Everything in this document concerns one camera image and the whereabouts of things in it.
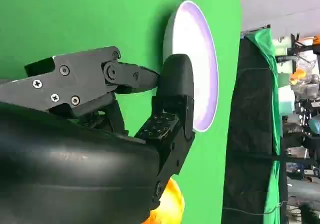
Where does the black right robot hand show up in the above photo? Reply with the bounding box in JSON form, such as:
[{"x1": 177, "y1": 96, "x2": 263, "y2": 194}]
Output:
[{"x1": 0, "y1": 46, "x2": 196, "y2": 224}]

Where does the green hanging cloth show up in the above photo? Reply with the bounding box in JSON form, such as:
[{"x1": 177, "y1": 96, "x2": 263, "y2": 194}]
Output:
[{"x1": 243, "y1": 27, "x2": 282, "y2": 224}]

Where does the orange and white bread roll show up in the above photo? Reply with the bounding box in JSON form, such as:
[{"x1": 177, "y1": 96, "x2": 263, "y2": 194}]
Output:
[{"x1": 142, "y1": 177, "x2": 186, "y2": 224}]

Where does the lilac plate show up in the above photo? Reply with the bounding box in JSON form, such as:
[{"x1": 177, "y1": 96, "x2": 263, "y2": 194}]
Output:
[{"x1": 162, "y1": 0, "x2": 220, "y2": 133}]

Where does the orange toy in workshop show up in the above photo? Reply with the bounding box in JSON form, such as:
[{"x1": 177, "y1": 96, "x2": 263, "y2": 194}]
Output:
[{"x1": 289, "y1": 68, "x2": 309, "y2": 85}]

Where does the green table cloth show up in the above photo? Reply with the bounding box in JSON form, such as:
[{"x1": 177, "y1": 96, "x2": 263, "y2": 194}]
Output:
[{"x1": 0, "y1": 0, "x2": 242, "y2": 224}]

